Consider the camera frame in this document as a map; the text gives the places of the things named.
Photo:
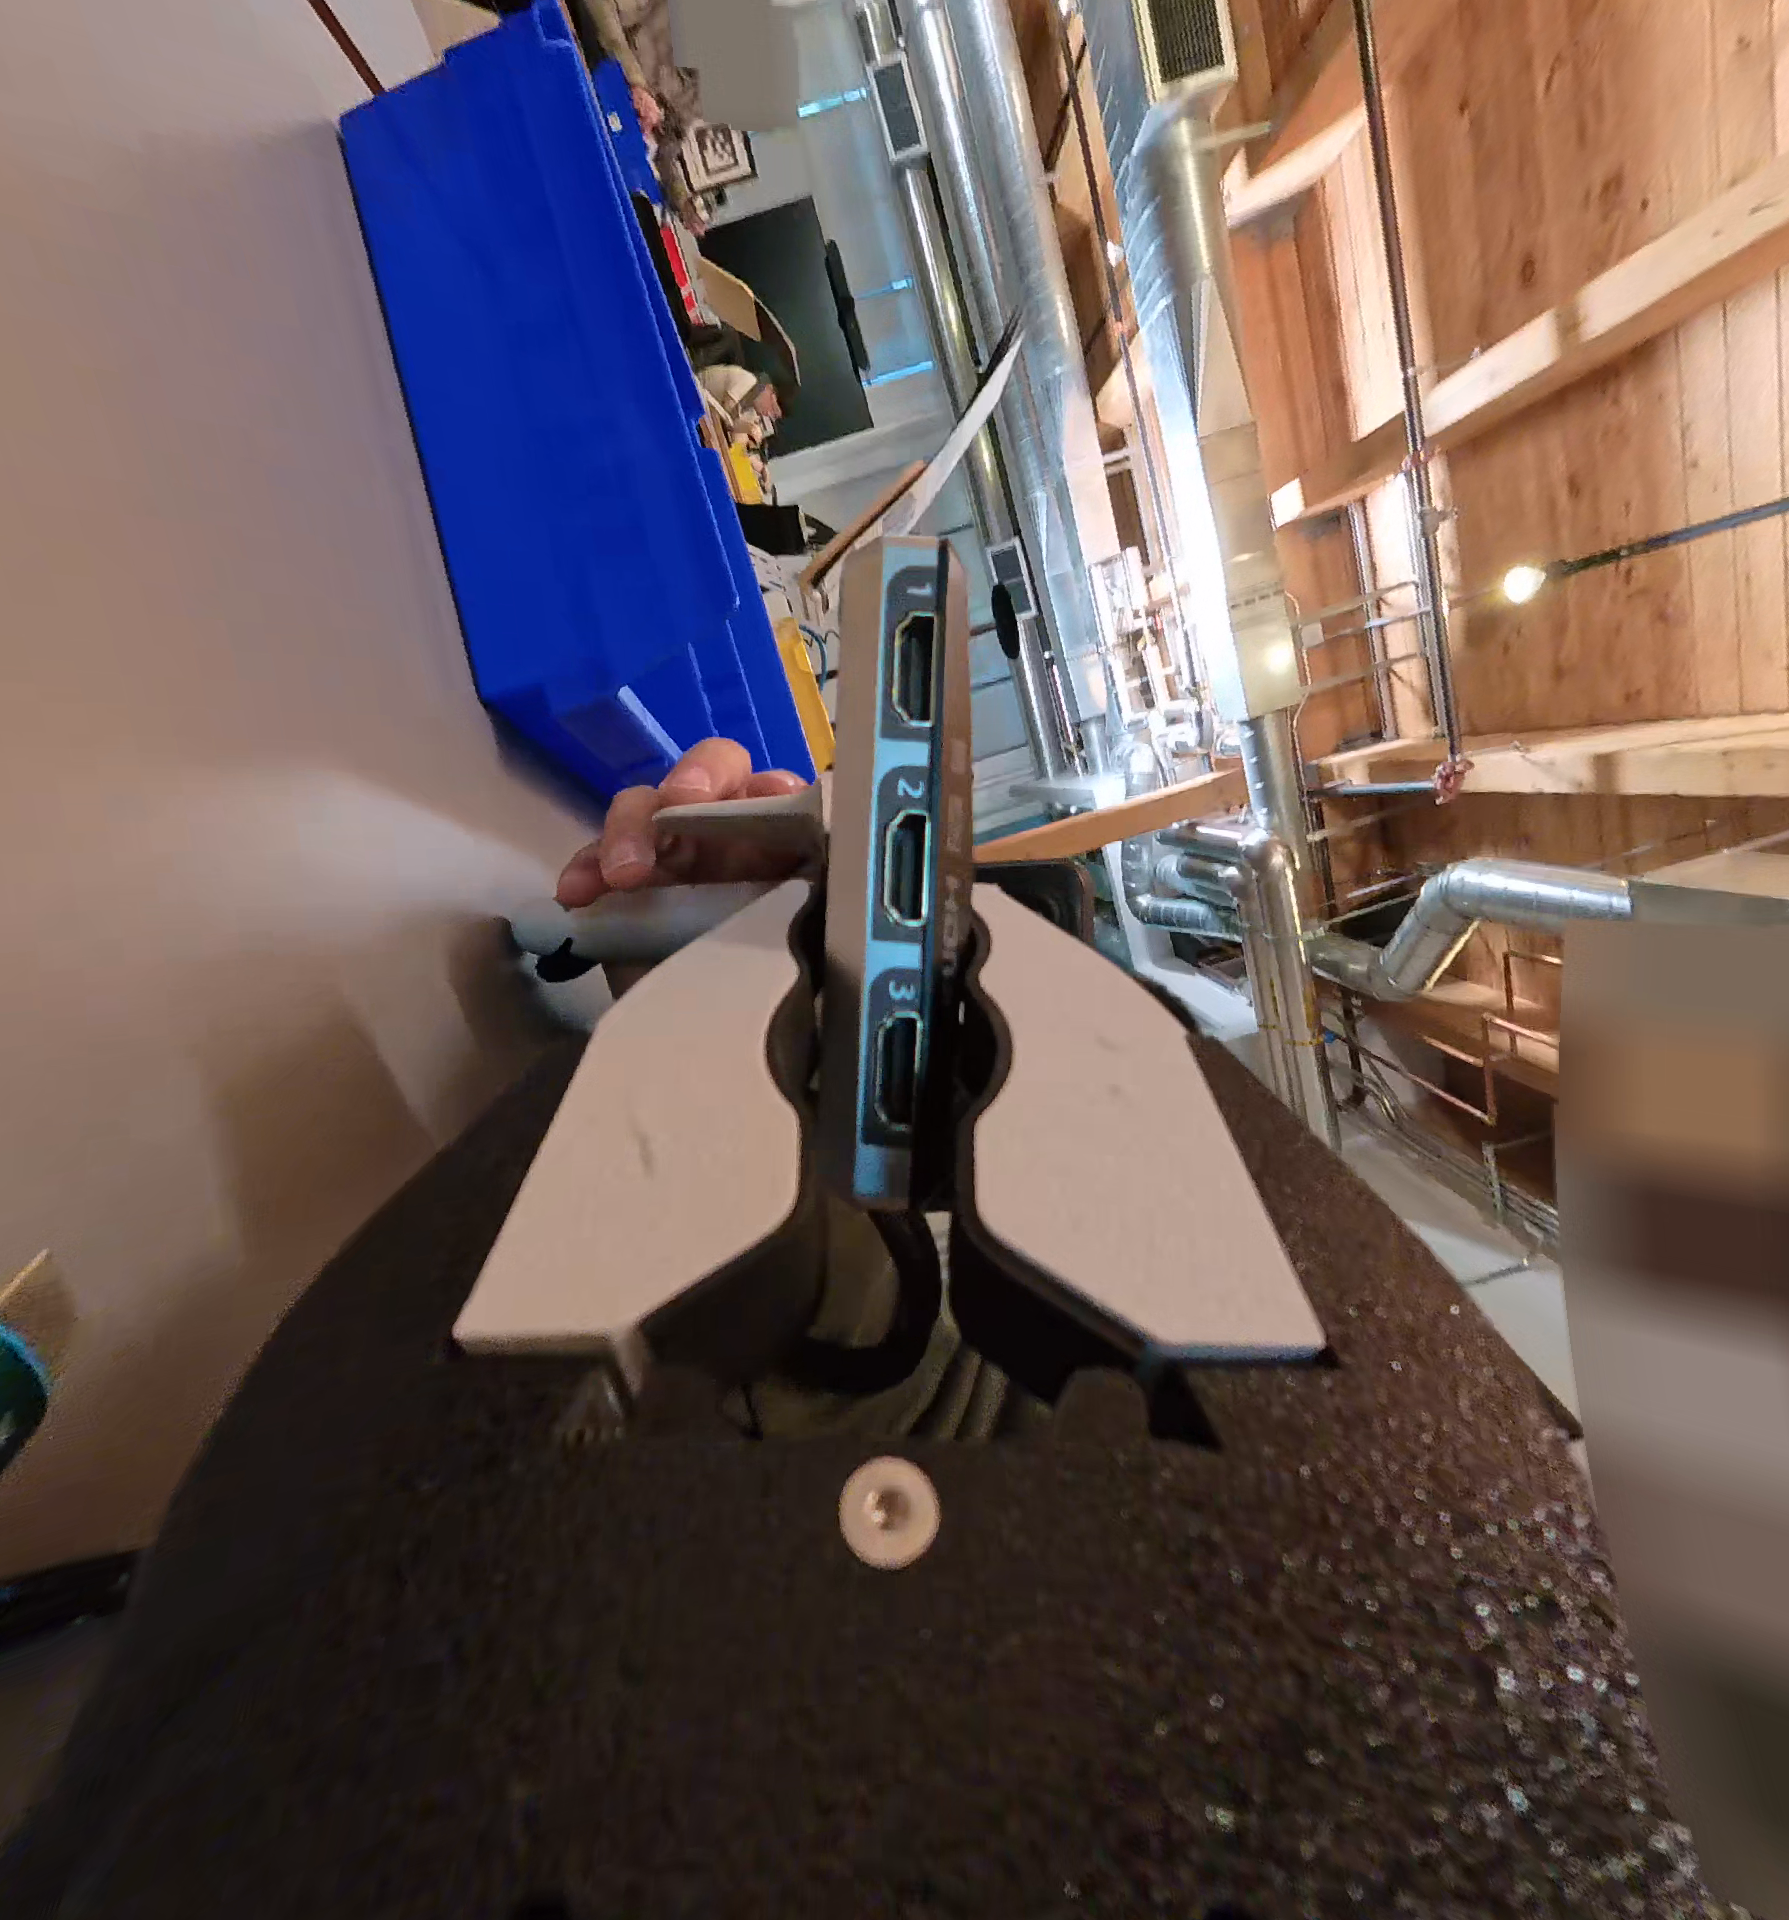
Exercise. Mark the thin metal conduit pipe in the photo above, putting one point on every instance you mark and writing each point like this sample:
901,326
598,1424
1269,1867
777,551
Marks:
1413,390

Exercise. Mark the blue plastic bin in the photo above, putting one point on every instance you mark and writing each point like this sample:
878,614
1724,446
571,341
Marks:
564,450

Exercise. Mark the black screen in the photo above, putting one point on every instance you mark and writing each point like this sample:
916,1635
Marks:
797,316

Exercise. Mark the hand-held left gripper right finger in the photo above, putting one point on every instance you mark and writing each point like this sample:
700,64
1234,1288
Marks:
1121,1154

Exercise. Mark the glowing light bulb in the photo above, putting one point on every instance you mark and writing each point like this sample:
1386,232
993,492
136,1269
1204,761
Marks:
1521,582

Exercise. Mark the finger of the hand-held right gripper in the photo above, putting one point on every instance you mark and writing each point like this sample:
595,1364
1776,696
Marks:
753,822

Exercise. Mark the large silver ventilation duct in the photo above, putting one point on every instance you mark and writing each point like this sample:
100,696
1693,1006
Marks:
1209,375

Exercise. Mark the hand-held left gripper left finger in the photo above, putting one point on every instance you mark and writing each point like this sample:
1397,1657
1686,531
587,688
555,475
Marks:
655,1141

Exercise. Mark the grey video switch box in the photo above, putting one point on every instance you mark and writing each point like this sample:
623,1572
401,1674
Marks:
853,842

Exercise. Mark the silver pipe elbow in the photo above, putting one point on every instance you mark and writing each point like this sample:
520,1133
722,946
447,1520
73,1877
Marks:
1449,907

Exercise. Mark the silver round pipe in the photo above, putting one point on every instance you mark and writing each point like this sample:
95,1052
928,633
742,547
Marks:
983,299

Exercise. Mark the person's right hand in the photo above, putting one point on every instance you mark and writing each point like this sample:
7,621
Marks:
685,780

